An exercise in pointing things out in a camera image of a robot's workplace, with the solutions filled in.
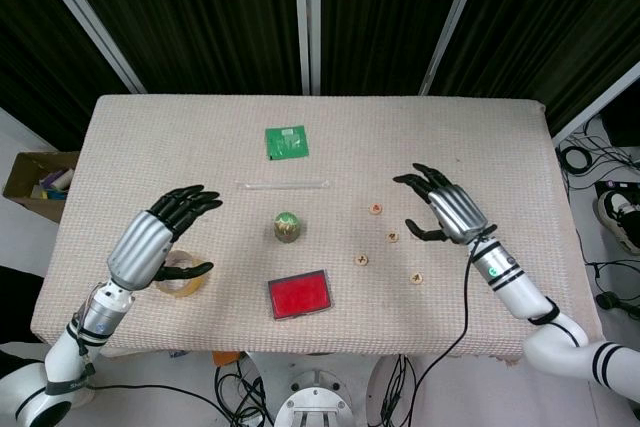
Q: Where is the black coiled floor cable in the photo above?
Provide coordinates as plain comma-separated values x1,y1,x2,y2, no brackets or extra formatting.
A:
555,144,596,176

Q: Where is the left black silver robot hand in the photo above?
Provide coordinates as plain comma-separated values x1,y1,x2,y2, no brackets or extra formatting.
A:
106,184,224,293

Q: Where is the brown cardboard box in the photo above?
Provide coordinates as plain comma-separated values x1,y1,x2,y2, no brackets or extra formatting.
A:
2,150,81,223

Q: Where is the black equipment box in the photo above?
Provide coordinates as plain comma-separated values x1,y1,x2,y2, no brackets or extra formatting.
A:
599,96,640,148

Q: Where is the black plug device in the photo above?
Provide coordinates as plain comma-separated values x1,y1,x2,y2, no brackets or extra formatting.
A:
594,290,632,311

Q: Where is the clear plastic straw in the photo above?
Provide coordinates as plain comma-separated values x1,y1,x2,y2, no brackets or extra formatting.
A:
236,177,331,192

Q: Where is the beige woven tablecloth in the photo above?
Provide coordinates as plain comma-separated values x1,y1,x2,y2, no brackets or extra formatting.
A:
29,93,604,363

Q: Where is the black white sneaker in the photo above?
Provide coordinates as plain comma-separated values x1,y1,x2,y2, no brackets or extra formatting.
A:
593,190,640,254

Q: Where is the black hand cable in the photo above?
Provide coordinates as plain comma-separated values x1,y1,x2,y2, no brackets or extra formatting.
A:
394,227,497,398

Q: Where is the red ink pad case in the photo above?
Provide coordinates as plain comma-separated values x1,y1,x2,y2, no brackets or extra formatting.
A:
266,269,335,321

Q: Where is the gold green painted bell cup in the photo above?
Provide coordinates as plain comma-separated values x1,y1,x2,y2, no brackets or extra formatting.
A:
272,210,304,245

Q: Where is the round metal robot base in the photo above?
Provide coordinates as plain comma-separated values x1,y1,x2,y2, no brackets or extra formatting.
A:
273,369,361,427

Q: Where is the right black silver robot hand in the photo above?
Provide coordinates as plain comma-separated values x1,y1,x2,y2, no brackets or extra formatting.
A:
392,162,497,247

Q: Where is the white partition post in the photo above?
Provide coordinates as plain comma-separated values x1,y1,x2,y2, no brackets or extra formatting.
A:
549,60,640,141
24,0,147,94
293,0,323,96
418,0,492,97

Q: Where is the black floor cable tangle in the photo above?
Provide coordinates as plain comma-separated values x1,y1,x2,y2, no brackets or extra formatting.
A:
379,354,419,423
214,364,275,427

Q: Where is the purple white paper roll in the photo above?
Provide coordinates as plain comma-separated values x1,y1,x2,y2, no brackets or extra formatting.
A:
39,169,74,191

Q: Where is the green circuit board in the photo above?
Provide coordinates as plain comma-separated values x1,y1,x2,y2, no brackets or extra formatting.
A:
264,124,310,161

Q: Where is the dark curtain panel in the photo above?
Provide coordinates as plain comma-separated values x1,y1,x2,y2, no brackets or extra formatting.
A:
439,0,640,133
0,0,134,148
52,0,307,96
319,0,476,97

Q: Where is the yellow tape roll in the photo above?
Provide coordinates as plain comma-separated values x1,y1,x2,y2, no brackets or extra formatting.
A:
154,249,211,298

